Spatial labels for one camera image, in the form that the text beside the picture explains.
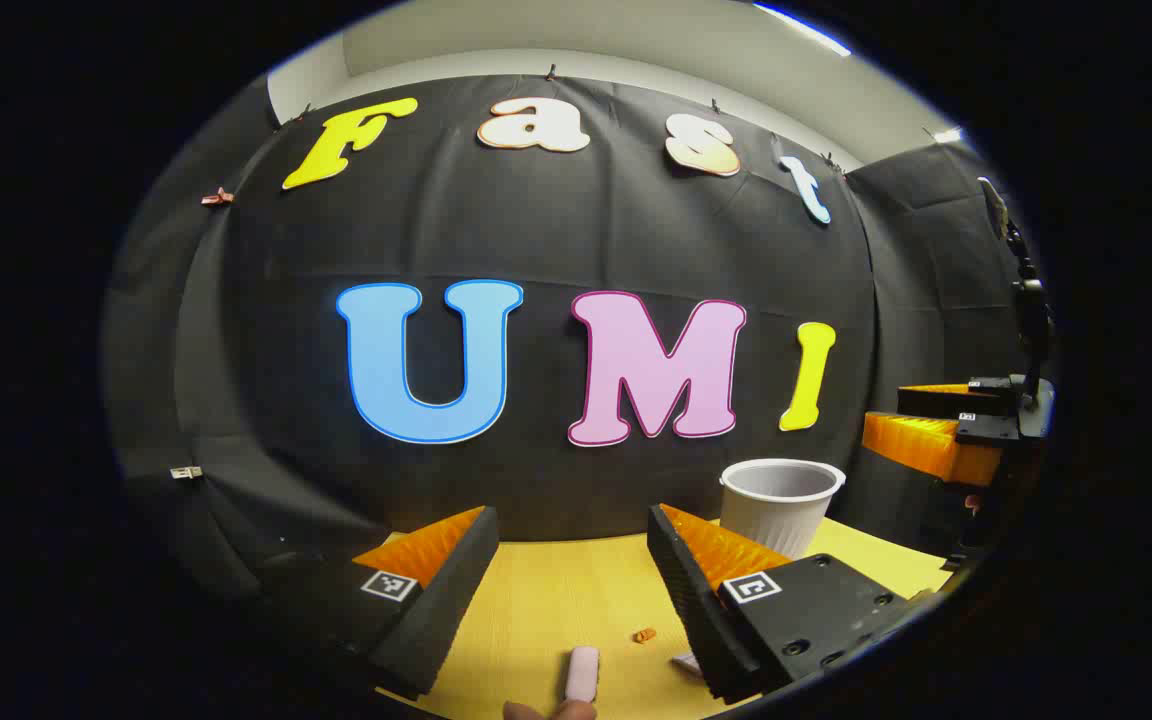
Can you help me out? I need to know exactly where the white ribbed garbage bin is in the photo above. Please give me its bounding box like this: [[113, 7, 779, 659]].
[[719, 458, 847, 561]]

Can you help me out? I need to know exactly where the black backdrop cloth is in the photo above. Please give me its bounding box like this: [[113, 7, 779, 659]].
[[101, 72, 1042, 601]]

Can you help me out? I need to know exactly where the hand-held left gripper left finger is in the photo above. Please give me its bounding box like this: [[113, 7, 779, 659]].
[[256, 505, 500, 701]]

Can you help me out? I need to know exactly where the wooden desktop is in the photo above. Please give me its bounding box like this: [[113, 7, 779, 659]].
[[376, 517, 953, 720]]

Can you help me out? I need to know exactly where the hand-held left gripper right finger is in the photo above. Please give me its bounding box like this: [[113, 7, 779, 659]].
[[647, 503, 912, 705]]

